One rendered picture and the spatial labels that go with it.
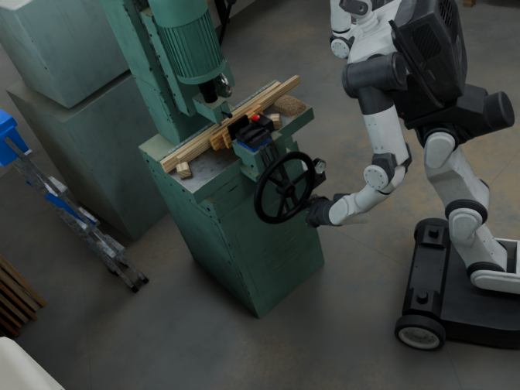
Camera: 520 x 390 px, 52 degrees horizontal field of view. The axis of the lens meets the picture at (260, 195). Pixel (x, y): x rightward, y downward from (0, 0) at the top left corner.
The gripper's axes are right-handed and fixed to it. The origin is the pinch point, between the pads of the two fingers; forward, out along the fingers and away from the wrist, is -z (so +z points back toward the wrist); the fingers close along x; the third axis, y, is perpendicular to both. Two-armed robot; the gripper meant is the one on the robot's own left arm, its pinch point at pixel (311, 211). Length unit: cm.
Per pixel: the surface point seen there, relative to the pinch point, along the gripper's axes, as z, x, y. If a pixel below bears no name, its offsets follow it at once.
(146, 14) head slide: -11, 28, 84
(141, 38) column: -21, 23, 81
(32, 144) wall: -263, -8, 91
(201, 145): -24.2, 3.9, 41.9
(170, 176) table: -26, -12, 46
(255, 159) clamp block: -2.2, 5.1, 28.3
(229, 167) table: -12.6, -0.2, 31.7
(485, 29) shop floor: -107, 212, -119
